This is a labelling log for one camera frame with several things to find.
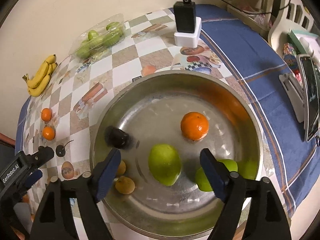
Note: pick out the green book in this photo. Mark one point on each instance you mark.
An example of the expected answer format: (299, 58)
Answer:
(306, 43)

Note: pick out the large steel bowl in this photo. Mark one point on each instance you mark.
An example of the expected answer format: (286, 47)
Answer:
(161, 123)

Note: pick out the black charger block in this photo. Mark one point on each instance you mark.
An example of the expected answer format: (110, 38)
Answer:
(185, 16)

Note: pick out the large orange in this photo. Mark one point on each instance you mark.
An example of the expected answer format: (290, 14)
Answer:
(194, 126)

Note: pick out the small orange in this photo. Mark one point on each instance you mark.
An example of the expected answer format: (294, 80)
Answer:
(46, 114)
(48, 133)

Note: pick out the grey phone stand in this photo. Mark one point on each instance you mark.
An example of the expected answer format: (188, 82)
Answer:
(295, 93)

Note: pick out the patterned checkered tablecloth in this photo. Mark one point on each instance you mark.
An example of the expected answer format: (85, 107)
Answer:
(78, 90)

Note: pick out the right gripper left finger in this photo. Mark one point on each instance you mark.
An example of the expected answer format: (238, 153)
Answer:
(54, 218)

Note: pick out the dark cherry with stem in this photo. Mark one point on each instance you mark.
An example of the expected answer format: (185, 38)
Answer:
(61, 149)

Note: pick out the clear plastic fruit tray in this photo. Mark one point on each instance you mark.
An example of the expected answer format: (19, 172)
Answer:
(97, 42)

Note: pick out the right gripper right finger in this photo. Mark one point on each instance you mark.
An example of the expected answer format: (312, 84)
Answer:
(266, 218)

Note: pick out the yellow banana bunch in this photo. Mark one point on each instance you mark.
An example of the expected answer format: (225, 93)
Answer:
(37, 84)

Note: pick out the white charger dock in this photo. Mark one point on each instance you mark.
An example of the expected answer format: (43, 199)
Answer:
(189, 40)

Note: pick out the white plastic chair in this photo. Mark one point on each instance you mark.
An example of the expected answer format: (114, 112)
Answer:
(292, 22)

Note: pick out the brown longan fruit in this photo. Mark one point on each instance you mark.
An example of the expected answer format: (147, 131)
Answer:
(125, 185)

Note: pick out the smartphone on stand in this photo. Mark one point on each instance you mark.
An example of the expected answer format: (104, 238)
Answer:
(310, 82)

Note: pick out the blue cloth table cover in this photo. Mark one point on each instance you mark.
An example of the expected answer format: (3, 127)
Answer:
(296, 161)

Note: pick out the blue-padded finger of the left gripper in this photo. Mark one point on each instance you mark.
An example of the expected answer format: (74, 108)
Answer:
(32, 179)

